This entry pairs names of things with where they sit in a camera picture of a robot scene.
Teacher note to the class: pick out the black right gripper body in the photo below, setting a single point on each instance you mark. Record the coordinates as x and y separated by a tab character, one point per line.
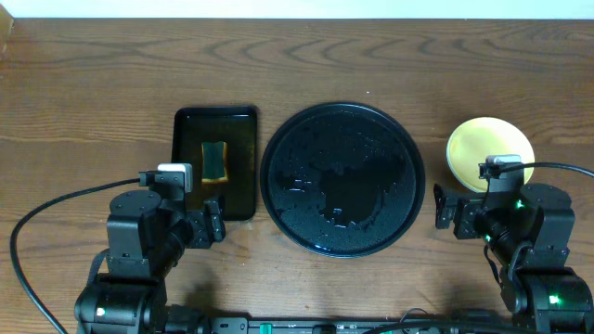
470	205

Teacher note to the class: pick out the black rectangular tray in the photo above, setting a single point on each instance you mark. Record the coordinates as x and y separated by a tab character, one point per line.
237	126

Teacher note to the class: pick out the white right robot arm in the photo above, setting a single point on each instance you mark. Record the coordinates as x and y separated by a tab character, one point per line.
527	230

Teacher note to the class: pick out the yellow plate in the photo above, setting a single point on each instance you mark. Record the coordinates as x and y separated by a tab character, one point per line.
476	139

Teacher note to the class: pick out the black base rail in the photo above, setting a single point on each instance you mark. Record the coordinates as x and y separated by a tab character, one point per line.
411	325

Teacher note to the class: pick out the green and yellow sponge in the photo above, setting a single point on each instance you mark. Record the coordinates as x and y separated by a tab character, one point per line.
214	162

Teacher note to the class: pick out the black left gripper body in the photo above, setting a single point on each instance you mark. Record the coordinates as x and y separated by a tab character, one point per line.
204	223

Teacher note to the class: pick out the black round tray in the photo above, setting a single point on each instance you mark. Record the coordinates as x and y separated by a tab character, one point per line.
342	179

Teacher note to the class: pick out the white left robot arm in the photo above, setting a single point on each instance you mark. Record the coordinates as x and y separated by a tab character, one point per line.
147	234

